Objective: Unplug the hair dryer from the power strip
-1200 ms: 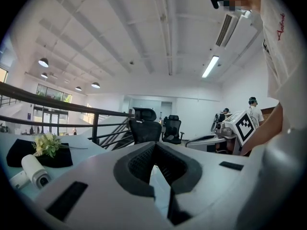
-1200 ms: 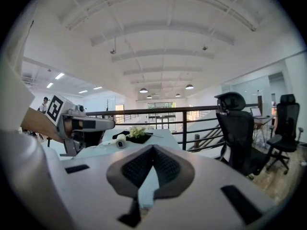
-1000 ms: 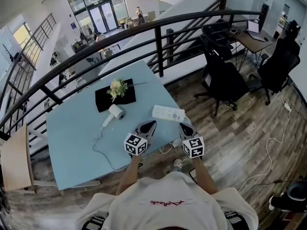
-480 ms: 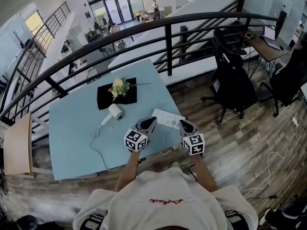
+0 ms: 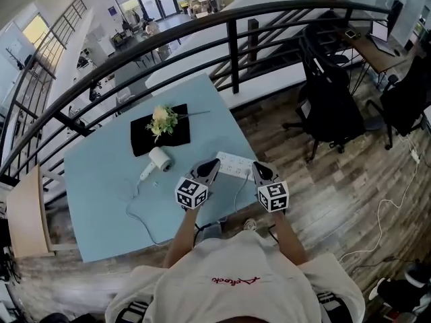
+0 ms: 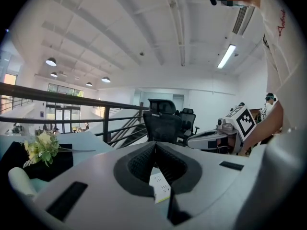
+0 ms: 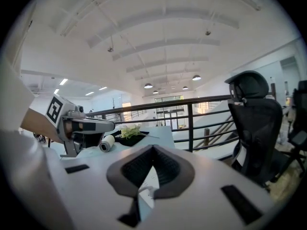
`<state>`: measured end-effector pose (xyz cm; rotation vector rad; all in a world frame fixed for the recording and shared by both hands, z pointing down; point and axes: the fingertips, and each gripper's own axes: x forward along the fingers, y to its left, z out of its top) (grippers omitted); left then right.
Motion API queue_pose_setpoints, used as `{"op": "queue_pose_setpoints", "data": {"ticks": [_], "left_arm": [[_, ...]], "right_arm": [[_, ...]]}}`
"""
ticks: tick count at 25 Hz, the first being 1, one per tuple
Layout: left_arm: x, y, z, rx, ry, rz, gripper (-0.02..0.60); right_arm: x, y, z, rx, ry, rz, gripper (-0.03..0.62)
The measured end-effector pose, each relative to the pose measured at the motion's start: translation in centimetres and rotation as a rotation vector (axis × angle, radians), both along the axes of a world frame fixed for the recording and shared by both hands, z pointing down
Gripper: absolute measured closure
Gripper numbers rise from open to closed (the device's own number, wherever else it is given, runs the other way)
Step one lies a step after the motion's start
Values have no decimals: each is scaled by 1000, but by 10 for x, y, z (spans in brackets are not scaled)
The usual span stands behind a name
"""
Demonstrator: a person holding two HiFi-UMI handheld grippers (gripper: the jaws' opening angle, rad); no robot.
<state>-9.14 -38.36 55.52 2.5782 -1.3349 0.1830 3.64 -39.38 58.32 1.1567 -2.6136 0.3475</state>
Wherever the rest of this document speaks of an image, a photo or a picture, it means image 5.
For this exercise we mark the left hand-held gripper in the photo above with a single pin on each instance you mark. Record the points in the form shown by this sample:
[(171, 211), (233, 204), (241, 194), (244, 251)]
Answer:
[(190, 194)]

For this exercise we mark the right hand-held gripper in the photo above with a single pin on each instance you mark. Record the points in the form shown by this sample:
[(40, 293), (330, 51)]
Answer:
[(274, 197)]

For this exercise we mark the grey power plug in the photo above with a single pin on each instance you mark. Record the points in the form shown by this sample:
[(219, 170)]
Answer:
[(248, 173)]

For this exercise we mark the white power strip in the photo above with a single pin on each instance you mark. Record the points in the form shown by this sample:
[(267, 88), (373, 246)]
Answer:
[(232, 163)]

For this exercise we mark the person's right forearm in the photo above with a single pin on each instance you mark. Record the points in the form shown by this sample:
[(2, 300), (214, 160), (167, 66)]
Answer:
[(288, 237)]

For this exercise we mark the person's left forearm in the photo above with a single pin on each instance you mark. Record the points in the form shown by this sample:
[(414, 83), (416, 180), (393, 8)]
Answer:
[(183, 234)]

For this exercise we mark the white hair dryer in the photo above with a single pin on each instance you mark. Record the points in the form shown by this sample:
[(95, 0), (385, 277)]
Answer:
[(160, 160)]

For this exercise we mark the person's white shoe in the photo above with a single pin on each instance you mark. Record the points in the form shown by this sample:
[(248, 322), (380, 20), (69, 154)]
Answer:
[(250, 224)]

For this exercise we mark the black cloth mat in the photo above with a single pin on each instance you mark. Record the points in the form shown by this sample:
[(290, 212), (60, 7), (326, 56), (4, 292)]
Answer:
[(148, 143)]

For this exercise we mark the cream artificial flower bouquet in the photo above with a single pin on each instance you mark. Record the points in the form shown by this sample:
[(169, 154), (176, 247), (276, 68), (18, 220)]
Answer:
[(161, 118)]

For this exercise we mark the black office chair with headrest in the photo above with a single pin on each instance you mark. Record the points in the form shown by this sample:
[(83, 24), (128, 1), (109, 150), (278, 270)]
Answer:
[(331, 106)]

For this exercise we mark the person's white t-shirt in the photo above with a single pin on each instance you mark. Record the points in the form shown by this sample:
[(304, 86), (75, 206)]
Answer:
[(235, 281)]

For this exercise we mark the black metal railing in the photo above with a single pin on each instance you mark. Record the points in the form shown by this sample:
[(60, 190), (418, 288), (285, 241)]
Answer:
[(235, 35)]

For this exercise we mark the small white extension socket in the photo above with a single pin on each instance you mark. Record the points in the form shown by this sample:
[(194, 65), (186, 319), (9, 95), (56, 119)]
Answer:
[(415, 155)]

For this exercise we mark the brown wooden desk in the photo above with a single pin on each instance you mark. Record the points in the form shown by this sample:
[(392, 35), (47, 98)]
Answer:
[(377, 56)]

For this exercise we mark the smartphone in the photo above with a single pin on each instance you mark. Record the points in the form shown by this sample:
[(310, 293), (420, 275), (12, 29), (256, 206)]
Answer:
[(351, 33)]

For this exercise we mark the open laptop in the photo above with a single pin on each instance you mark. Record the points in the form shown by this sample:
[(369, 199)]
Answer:
[(380, 35)]

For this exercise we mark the light wooden board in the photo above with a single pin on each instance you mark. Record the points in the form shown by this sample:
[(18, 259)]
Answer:
[(27, 214)]

